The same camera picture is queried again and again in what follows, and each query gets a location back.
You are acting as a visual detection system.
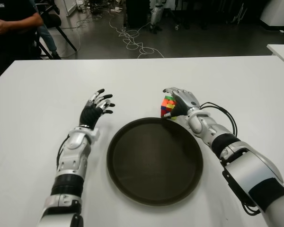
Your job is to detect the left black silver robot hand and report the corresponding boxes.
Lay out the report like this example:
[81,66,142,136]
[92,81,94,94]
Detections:
[79,88,116,131]

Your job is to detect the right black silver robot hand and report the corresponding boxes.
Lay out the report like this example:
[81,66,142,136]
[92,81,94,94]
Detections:
[161,86,201,120]

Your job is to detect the multicoloured Rubik's cube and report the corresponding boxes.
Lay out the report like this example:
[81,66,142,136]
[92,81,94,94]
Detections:
[160,95,178,121]

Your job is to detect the dark brown round plate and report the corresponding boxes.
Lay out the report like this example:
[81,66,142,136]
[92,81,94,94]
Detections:
[106,117,204,206]

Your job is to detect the black office chair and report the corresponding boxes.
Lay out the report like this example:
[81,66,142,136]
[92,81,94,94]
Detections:
[34,0,78,60]

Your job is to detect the black cabinet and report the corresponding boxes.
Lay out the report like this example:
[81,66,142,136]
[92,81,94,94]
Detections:
[124,0,152,28]

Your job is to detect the silver folded stand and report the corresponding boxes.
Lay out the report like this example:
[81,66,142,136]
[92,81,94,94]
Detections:
[231,0,249,25]

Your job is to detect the white board panel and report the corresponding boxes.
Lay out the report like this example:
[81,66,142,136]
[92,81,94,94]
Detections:
[53,0,79,17]

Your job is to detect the white machine housing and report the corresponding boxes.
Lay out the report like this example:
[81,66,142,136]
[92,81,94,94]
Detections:
[259,0,284,31]

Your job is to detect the seated person in black shirt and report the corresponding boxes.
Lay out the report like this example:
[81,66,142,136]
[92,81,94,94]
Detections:
[0,0,62,60]

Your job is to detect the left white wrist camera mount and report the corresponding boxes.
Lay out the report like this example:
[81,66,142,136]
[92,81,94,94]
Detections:
[70,127,101,144]

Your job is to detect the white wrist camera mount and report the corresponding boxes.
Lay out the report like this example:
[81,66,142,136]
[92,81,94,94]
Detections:
[186,109,211,118]
[70,127,101,144]

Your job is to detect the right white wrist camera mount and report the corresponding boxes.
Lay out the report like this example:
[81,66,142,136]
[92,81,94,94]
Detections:
[186,109,211,118]

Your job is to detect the left arm black cables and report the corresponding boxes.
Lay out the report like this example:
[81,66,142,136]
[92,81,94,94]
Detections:
[55,136,71,174]

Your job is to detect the arm black cables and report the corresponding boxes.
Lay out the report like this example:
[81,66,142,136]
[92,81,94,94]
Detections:
[200,101,261,216]
[55,136,71,174]

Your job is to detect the right arm black cables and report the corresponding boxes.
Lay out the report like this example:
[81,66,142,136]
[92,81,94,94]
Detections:
[200,101,261,216]

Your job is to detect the white tangled floor cable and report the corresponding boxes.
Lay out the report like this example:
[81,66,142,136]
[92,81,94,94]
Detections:
[75,13,165,59]

